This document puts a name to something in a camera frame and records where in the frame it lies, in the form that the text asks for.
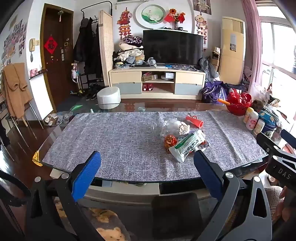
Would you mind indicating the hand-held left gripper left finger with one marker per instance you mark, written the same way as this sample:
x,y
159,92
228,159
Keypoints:
x,y
86,176

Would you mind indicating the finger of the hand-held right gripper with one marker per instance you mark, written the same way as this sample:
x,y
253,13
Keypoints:
x,y
289,137
266,141

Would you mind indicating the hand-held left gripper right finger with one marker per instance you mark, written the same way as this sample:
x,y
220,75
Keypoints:
x,y
208,173

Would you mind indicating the white green packet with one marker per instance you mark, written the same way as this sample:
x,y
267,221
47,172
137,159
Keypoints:
x,y
188,146

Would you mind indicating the orange foil wrapper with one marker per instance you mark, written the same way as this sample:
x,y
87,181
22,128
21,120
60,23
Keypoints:
x,y
170,141

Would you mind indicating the person's right hand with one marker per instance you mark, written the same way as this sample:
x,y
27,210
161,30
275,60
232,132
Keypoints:
x,y
286,200

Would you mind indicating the blue round tin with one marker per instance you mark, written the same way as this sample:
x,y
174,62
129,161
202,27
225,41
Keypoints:
x,y
269,126

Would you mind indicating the small white bottle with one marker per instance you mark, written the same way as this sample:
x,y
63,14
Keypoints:
x,y
259,126

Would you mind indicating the white bottle pink label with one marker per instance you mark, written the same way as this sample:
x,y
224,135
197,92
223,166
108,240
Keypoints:
x,y
252,120

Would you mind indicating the beige knit cloth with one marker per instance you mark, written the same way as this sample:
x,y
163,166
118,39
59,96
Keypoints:
x,y
272,197

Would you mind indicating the small colourful wrapper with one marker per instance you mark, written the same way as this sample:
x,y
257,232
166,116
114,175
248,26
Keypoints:
x,y
204,144

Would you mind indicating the white bottle yellow cap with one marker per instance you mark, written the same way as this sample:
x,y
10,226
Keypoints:
x,y
248,113

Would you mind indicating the red plastic basket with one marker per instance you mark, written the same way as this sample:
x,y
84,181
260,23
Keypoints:
x,y
241,107

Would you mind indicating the grey fabric table mat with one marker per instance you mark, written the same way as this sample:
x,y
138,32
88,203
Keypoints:
x,y
115,139

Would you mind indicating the crumpled beige paper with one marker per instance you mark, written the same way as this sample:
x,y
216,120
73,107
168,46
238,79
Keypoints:
x,y
184,129

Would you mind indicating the yellow table corner guard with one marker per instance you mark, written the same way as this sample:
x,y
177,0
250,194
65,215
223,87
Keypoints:
x,y
37,158

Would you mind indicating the red plastic tube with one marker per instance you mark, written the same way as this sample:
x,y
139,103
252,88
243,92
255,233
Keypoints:
x,y
194,120

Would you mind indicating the red plastic bag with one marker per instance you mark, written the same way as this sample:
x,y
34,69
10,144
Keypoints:
x,y
233,95

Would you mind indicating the orange stick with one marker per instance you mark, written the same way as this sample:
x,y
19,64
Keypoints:
x,y
223,101

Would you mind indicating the clear plastic bag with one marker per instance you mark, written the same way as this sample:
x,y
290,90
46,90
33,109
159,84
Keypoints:
x,y
172,125

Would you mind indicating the group of slippers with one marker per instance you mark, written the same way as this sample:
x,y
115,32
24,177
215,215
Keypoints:
x,y
57,118

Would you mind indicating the green paper plane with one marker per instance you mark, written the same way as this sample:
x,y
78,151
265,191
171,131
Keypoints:
x,y
76,107

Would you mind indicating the purple bag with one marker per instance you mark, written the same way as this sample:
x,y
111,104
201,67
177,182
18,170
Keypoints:
x,y
212,92

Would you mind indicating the white round stool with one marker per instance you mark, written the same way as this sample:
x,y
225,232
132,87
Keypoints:
x,y
108,97

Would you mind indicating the dark shoes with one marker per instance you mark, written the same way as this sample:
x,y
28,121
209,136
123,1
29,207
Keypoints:
x,y
93,91

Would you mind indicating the beige standing air conditioner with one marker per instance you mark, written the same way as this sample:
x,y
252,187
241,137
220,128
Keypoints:
x,y
231,58

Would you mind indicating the window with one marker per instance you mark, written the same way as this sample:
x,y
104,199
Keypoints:
x,y
277,46

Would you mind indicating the white board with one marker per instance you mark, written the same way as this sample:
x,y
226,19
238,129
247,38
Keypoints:
x,y
41,92

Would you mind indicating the cardboard box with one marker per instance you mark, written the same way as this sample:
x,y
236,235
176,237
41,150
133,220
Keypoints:
x,y
216,58

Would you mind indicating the brown wooden door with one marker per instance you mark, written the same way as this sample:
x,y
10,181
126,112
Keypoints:
x,y
57,76

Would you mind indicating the red slippers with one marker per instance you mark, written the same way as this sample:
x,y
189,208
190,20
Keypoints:
x,y
148,87

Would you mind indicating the beige television cabinet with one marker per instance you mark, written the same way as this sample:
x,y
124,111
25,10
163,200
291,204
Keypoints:
x,y
124,75

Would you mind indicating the pink curtain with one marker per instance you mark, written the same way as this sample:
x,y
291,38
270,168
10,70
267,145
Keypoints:
x,y
252,34

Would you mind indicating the tan coat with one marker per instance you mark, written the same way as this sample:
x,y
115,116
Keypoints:
x,y
16,88

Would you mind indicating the pile of clothes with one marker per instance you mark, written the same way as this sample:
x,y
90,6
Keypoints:
x,y
129,54

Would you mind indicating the beige folding screen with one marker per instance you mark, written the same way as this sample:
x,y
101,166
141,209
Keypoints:
x,y
106,46

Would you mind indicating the dark hanging coats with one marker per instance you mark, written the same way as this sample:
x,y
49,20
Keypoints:
x,y
86,44

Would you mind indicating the black television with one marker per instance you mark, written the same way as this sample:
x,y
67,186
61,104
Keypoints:
x,y
173,46

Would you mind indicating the red diamond door sticker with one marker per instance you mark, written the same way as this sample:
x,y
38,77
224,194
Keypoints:
x,y
50,45

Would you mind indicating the black coat rack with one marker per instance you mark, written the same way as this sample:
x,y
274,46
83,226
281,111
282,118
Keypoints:
x,y
97,3

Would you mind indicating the metal frame chair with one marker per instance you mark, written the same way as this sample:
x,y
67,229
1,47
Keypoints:
x,y
34,113

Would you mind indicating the beige wall intercom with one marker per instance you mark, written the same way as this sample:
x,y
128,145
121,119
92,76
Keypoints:
x,y
32,46

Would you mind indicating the wall photo collage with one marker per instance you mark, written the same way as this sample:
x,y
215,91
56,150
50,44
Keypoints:
x,y
13,41

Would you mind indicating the round wall picture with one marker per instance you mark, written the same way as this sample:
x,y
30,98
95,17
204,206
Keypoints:
x,y
150,15

